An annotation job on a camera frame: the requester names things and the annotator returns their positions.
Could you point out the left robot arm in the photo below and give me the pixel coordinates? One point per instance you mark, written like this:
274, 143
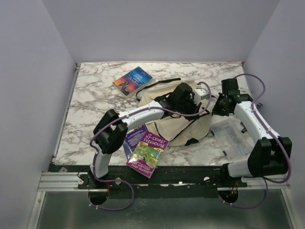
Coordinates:
110, 132

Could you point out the blue Jane Eyre book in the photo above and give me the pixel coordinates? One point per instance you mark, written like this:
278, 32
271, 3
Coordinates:
132, 82

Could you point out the purple Treehouse book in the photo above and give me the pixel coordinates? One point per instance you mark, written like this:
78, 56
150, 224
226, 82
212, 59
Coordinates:
147, 154

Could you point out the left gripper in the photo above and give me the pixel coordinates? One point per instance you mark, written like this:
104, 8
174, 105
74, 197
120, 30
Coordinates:
195, 107

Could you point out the aluminium rail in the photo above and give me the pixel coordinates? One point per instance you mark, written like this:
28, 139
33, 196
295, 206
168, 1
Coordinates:
71, 182

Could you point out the dark purple book underneath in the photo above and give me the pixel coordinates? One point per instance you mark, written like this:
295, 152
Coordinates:
132, 139

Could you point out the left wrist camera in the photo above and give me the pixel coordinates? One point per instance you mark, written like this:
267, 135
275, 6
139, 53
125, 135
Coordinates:
200, 94

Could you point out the black metal base plate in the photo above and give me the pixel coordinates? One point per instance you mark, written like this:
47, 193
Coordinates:
122, 178

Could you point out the clear plastic organizer box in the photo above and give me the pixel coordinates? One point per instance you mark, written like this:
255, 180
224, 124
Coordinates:
230, 139

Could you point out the cream canvas backpack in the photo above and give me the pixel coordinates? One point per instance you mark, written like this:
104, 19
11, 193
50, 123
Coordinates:
178, 130

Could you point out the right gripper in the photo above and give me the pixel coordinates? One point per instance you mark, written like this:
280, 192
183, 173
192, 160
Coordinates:
218, 110

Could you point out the grey metal bracket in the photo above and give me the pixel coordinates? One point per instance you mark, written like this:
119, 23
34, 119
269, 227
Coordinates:
246, 115

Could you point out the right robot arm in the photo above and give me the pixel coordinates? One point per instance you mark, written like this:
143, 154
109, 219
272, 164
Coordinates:
271, 152

